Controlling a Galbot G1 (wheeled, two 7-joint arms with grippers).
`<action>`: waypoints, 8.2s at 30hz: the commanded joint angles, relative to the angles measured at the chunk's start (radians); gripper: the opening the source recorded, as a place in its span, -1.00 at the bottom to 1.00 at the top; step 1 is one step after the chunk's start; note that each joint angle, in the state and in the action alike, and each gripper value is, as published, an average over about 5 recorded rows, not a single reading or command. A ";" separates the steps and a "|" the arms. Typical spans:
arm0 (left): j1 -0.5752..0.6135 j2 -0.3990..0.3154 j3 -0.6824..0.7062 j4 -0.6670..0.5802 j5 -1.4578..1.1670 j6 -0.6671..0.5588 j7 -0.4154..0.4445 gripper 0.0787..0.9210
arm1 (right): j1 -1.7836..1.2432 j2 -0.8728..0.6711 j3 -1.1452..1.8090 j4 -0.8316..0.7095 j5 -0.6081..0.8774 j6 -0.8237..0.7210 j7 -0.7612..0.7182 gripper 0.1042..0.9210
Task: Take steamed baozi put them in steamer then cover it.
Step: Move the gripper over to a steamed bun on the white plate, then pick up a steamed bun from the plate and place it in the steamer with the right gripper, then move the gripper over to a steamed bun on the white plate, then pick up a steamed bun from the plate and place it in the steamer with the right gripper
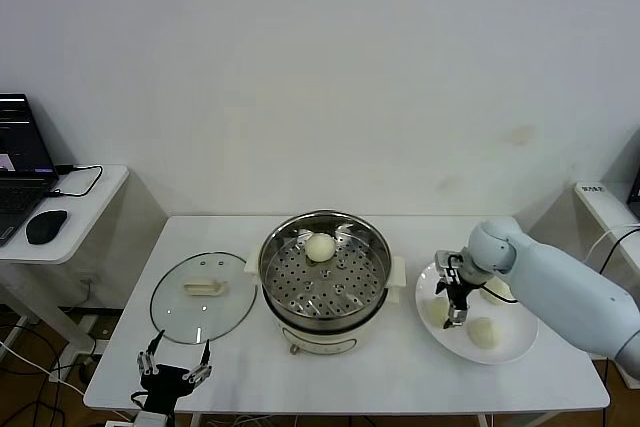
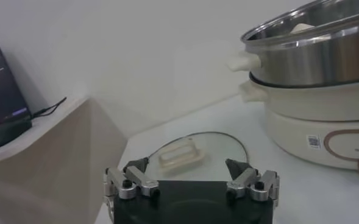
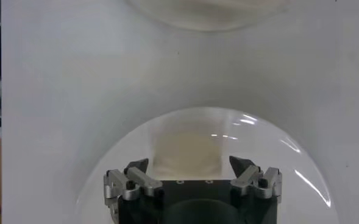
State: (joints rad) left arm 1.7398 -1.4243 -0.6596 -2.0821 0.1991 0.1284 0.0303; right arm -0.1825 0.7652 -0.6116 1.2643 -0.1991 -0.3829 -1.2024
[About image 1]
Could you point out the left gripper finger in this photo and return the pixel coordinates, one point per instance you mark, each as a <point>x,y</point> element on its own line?
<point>200,372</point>
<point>147,362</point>

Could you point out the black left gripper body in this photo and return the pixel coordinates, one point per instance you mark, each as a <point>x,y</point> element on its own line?
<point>165,389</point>

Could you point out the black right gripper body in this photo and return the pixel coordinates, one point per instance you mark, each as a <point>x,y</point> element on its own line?
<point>457,292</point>

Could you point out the white wall socket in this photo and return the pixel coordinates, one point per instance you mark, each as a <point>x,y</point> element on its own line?
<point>92,278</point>

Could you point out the black open laptop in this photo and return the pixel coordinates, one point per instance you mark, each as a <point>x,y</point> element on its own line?
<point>20,147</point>

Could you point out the black computer mouse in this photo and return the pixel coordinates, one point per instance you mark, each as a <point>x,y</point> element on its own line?
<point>46,226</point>

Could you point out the stainless steel steamer basket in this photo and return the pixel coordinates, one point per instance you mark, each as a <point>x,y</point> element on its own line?
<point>300,292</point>

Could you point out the small label sticker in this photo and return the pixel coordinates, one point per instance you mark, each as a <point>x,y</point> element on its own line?
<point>592,189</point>

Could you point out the white round plate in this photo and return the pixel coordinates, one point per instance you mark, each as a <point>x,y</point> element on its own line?
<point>515,342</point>

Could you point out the white steamed baozi bun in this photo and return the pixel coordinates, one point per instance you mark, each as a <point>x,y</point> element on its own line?
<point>484,333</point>
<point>436,313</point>
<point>319,247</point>
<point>500,294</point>

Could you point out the black laptop edge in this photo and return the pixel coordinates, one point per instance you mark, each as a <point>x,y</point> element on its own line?
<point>636,197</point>

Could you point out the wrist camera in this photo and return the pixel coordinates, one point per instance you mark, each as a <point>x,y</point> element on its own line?
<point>446,259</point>
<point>150,419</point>

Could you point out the cream electric cooking pot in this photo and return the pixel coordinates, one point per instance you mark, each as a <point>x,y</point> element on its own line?
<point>320,342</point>

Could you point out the white side table with label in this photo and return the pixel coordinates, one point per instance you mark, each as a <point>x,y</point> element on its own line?
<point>600,209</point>

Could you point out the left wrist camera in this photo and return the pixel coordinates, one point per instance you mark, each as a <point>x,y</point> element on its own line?
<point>150,419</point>

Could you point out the black floor power adapter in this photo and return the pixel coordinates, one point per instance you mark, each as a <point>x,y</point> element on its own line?
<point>85,371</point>

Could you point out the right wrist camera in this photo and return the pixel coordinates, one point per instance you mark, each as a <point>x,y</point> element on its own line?
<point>446,259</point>

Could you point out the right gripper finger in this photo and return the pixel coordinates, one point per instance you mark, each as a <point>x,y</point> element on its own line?
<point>457,318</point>
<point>441,288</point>

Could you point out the round glass pot lid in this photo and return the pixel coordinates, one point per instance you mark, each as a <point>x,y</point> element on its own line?
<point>215,314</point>

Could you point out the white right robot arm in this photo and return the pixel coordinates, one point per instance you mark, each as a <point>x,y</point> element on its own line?
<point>550,277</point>

